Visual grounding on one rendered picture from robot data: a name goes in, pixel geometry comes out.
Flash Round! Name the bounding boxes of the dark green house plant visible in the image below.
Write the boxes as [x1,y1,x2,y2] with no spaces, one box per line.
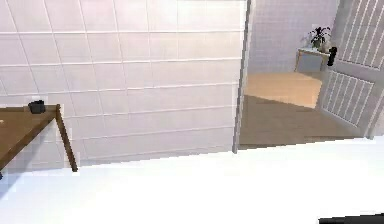
[308,26,332,52]

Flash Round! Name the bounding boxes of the grey slatted room door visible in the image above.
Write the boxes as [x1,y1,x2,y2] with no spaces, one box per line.
[317,0,384,138]

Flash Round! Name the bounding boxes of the small black cup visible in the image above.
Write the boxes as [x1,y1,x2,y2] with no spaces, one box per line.
[27,99,47,115]

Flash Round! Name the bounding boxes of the brown wooden table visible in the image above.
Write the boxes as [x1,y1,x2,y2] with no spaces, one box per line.
[0,103,79,174]

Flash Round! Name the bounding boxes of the small pale side table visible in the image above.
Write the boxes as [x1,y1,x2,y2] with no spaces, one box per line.
[293,47,332,73]

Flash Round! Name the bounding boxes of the black door handle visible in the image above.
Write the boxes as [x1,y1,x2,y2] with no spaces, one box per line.
[326,46,338,67]

